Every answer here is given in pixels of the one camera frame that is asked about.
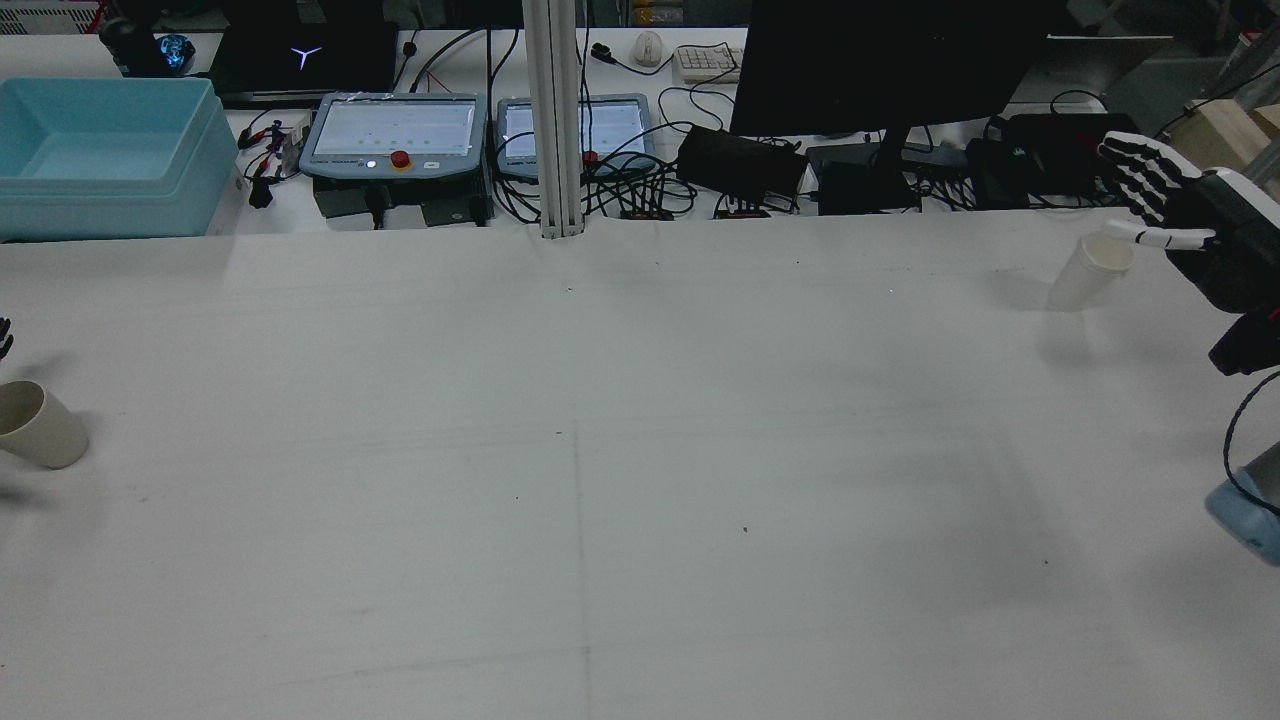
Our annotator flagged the black monitor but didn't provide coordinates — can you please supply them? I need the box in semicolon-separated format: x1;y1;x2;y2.
730;0;1053;171

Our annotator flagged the light blue plastic bin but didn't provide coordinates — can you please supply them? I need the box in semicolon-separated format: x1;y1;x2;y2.
0;77;240;244

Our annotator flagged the wooden box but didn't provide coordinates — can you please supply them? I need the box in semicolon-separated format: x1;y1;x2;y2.
1165;98;1280;201

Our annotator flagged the small grey teach pendant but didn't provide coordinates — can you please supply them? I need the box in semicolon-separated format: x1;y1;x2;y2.
497;95;658;182

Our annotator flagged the large grey teach pendant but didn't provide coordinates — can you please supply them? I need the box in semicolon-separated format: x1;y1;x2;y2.
298;92;489;184

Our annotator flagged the black equipment box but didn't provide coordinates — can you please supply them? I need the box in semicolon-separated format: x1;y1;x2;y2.
965;112;1141;209

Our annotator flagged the white numeric keypad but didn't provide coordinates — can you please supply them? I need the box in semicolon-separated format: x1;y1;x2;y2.
672;43;747;85

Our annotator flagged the white ventilated device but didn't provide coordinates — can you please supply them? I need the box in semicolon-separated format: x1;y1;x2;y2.
0;0;103;37

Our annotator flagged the black laptop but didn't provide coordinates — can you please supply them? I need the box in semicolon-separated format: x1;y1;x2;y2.
208;0;401;108

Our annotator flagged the aluminium profile post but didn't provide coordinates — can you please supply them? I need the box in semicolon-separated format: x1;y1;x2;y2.
523;0;584;239

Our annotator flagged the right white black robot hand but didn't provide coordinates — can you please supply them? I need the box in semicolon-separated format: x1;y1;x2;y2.
1097;130;1280;316

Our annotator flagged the black power adapter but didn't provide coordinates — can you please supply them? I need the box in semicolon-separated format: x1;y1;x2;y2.
818;162;922;216

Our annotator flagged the white cup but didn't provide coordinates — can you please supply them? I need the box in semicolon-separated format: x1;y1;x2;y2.
1047;232;1137;313

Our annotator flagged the grey power supply box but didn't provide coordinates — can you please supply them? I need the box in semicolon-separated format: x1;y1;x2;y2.
313;180;493;232

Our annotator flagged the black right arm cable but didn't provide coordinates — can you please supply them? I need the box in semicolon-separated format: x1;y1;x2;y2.
1222;370;1280;516

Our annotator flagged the beige cup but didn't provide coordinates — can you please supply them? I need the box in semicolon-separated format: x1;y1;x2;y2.
0;380;90;471

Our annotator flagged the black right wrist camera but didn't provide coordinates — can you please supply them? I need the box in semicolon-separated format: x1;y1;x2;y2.
1208;315;1280;377

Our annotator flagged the black power brick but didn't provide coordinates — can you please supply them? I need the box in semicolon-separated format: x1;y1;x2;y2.
677;125;809;201

